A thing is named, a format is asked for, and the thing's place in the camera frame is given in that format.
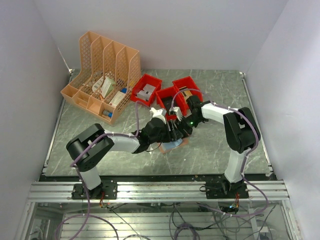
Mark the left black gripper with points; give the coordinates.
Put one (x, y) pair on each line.
(171, 136)

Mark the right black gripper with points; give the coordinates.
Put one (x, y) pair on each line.
(183, 129)

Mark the tan leather card holder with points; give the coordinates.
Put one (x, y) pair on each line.
(167, 147)

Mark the red bin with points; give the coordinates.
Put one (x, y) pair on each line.
(146, 79)
(187, 82)
(167, 92)

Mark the black VIP card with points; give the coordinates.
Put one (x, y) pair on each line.
(167, 102)

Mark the gold striped card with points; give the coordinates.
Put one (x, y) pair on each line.
(186, 93)

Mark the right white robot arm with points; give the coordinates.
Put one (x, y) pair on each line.
(241, 133)

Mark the grey white boxes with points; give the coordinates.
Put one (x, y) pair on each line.
(146, 92)

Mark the red white box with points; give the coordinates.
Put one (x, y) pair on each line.
(117, 99)

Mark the blue capped bottle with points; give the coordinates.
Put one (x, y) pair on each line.
(107, 113)

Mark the green white box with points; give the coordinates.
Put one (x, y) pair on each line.
(107, 86)

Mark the peach mesh file organizer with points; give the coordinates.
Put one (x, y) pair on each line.
(109, 71)

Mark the white labelled packet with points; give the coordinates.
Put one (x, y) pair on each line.
(97, 84)

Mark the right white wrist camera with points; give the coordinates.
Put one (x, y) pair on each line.
(176, 111)

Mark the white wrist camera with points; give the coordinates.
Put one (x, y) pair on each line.
(176, 111)
(158, 114)

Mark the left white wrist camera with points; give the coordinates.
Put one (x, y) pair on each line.
(158, 114)

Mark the aluminium rail frame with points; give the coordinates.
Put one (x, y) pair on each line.
(152, 210)

